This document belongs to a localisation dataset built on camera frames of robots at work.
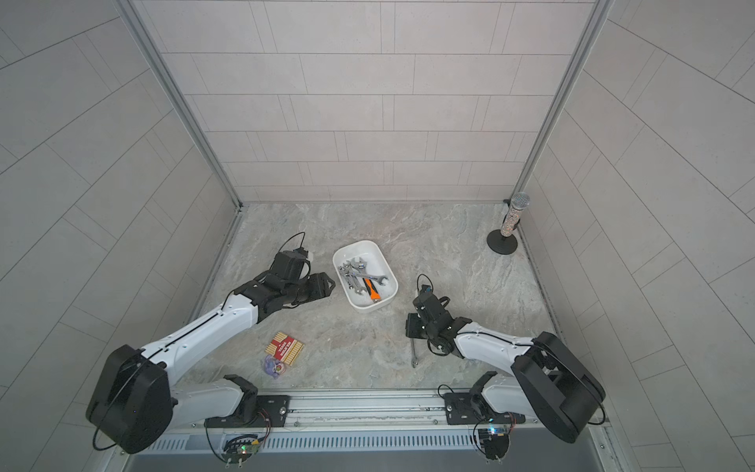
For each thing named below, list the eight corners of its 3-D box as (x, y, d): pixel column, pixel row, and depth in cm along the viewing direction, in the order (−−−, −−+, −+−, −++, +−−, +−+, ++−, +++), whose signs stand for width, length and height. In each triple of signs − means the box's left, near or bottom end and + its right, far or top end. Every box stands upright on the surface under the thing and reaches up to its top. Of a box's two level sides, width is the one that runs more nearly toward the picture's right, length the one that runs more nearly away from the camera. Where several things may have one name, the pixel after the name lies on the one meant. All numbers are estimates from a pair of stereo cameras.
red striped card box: (266, 353, 82) (264, 351, 80) (280, 333, 86) (278, 330, 84) (292, 367, 80) (290, 365, 78) (305, 345, 83) (304, 343, 82)
